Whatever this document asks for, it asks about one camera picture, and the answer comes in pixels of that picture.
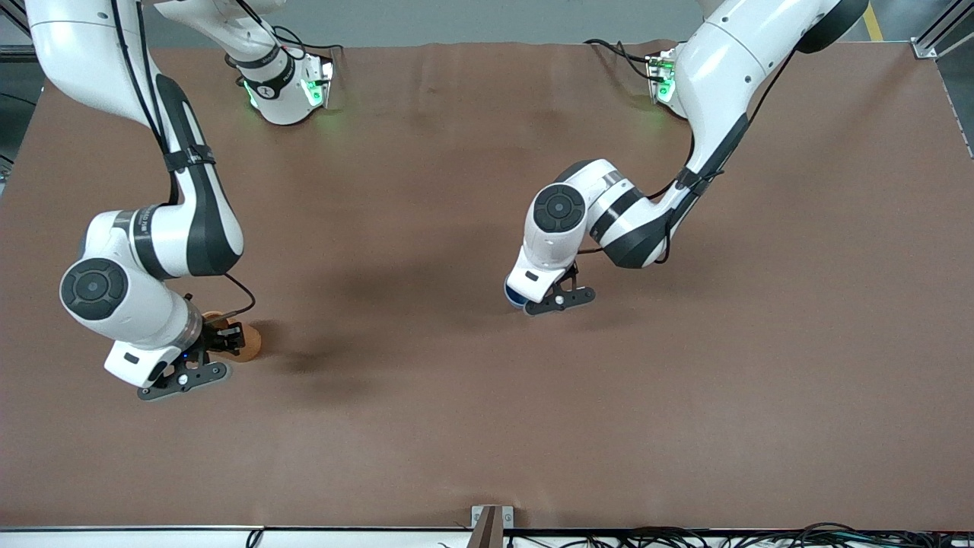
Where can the round wooden disc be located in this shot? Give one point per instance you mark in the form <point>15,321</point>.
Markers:
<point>251,344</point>

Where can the brown table cover sheet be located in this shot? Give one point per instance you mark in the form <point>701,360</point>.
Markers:
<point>456,418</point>

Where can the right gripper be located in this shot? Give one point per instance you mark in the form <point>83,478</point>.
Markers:
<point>215,336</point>

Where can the silver aluminium frame profile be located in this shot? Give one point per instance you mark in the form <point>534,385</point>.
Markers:
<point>936,34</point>

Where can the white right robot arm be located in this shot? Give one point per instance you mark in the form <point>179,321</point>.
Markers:
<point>198,221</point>

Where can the silver metal bracket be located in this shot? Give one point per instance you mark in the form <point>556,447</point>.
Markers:
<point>509,516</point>

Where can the blue plastic cup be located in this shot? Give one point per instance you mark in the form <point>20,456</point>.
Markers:
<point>513,297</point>

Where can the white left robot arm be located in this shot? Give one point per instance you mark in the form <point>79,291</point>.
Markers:
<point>715,84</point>

